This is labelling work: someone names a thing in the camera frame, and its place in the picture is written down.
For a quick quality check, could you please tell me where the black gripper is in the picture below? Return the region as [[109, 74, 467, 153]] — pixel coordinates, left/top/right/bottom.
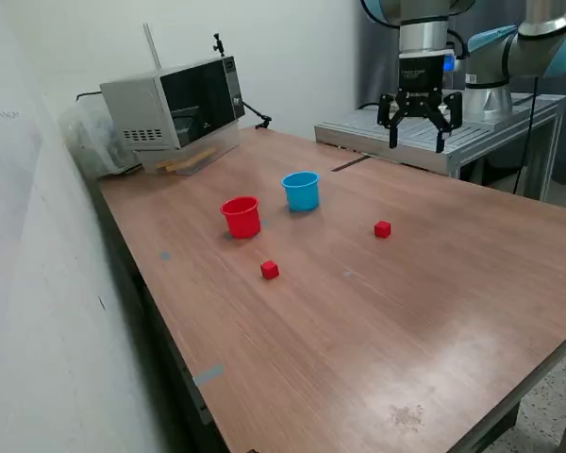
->
[[375, 51, 464, 154]]

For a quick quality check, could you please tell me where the aluminium robot mounting table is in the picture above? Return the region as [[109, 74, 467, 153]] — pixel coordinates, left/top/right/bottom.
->
[[314, 88, 566, 203]]

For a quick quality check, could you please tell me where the dark metal strip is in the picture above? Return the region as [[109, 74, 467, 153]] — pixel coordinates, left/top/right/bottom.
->
[[331, 156, 373, 173]]

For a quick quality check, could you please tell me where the blue plastic cup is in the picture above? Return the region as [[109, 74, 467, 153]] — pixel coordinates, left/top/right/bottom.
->
[[281, 171, 322, 212]]

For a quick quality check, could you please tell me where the red plastic cup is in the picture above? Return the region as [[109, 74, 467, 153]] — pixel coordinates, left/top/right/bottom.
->
[[219, 195, 262, 240]]

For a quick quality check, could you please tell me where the clear plastic container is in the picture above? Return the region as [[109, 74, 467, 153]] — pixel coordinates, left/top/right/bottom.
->
[[134, 120, 242, 177]]

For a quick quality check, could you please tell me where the wooden stick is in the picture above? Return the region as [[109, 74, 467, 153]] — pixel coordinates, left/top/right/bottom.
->
[[155, 146, 217, 170], [165, 155, 208, 174]]

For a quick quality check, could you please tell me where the thin white rod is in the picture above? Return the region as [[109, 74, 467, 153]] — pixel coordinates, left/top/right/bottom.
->
[[142, 22, 163, 71]]

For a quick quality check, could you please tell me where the silver microwave oven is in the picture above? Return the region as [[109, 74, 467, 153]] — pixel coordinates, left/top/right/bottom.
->
[[98, 55, 247, 153]]

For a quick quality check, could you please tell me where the long blue tape strip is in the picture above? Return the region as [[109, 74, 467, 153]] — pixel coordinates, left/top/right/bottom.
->
[[191, 362, 225, 388]]

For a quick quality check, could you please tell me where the translucent plastic bag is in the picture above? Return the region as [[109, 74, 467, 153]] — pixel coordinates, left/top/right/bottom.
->
[[58, 101, 145, 180]]

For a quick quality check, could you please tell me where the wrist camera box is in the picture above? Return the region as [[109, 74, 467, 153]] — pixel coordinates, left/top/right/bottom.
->
[[442, 45, 468, 90]]

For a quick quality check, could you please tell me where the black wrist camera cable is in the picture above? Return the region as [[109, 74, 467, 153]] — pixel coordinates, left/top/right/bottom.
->
[[447, 28, 469, 60]]

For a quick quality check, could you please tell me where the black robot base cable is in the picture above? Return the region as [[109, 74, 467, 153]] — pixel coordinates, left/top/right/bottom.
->
[[508, 75, 542, 195]]

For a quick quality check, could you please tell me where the dark table frame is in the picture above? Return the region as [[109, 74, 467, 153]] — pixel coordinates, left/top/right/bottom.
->
[[87, 176, 256, 453]]

